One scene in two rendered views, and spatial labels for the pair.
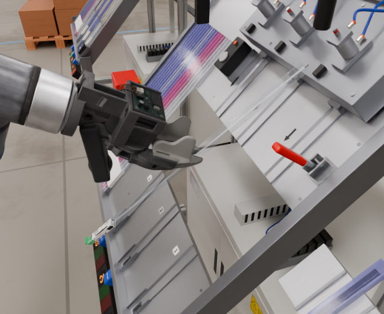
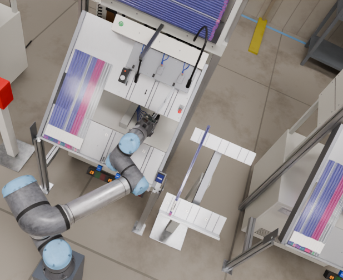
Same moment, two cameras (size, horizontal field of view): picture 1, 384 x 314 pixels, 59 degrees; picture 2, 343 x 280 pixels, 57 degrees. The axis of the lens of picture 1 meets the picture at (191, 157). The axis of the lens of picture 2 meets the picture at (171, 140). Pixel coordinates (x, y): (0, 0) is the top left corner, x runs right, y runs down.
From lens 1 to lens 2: 1.28 m
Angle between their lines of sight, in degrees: 51
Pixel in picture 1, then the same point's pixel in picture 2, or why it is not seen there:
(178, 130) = not seen: hidden behind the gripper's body
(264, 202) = (128, 114)
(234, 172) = (99, 106)
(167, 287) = (148, 162)
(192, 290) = (159, 156)
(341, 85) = (182, 88)
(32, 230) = not seen: outside the picture
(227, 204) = (113, 124)
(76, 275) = not seen: hidden behind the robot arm
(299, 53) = (162, 78)
